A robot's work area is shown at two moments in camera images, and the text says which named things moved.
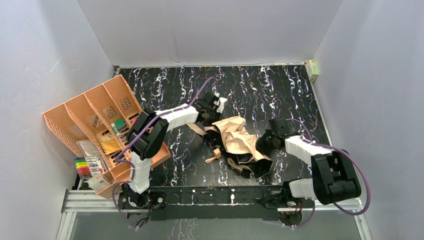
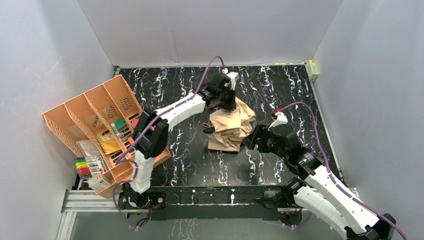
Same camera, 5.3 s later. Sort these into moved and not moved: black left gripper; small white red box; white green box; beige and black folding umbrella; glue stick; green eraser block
Moved: beige and black folding umbrella; black left gripper
Not moved: glue stick; small white red box; green eraser block; white green box
